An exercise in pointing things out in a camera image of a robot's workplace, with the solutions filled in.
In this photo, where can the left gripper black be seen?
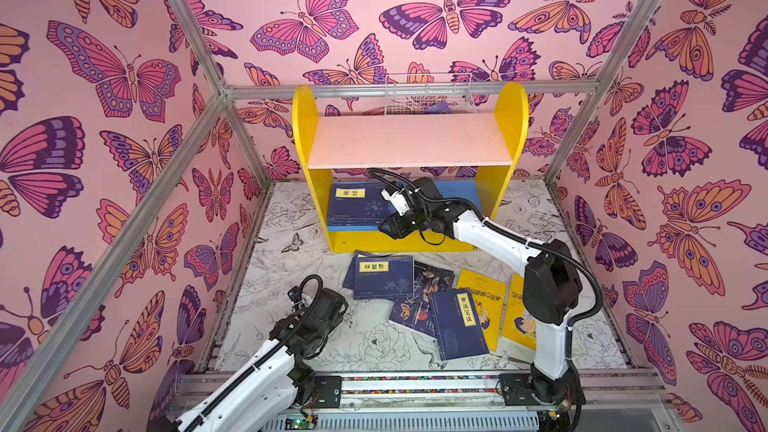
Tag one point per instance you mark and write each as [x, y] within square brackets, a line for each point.
[336, 318]

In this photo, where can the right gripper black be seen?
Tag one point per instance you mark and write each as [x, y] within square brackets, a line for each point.
[405, 221]

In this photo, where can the blue book Yijing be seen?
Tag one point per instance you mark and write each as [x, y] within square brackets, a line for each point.
[357, 204]

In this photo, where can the blue book Sunzi Bingfa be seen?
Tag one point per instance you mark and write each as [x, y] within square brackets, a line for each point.
[353, 228]

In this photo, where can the blue book Mengxi Bitan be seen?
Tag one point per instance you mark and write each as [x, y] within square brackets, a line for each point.
[457, 328]

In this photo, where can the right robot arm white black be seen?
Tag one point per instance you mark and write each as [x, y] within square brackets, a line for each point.
[558, 291]

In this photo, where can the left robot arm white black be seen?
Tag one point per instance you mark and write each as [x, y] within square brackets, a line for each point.
[276, 377]

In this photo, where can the blue book bottom of fan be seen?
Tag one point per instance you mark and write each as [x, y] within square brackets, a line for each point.
[349, 278]

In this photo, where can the blue book of fan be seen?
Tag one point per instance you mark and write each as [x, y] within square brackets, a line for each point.
[349, 278]
[385, 278]

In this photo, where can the blue book middle of fan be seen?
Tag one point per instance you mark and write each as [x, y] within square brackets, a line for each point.
[385, 278]

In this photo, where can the green circuit board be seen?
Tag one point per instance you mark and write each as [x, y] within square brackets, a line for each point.
[300, 423]

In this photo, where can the yellow shelf with blue board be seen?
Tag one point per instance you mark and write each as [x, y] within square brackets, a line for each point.
[491, 142]

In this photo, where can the dark illustrated cover book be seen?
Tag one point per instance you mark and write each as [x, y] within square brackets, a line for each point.
[414, 312]

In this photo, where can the yellow book with orange figure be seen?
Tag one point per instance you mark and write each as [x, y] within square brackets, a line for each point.
[489, 298]

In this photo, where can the yellow book with cartoon face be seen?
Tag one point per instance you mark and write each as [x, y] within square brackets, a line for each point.
[518, 324]

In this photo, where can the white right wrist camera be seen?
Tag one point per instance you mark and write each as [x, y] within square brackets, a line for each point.
[397, 199]

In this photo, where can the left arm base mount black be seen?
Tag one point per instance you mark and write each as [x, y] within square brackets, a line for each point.
[319, 392]

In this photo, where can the clear wire basket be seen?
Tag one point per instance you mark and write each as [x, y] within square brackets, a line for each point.
[424, 93]

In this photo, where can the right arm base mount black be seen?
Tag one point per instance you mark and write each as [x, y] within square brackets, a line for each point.
[528, 387]

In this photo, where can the aluminium rail front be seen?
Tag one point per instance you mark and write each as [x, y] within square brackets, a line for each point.
[622, 388]

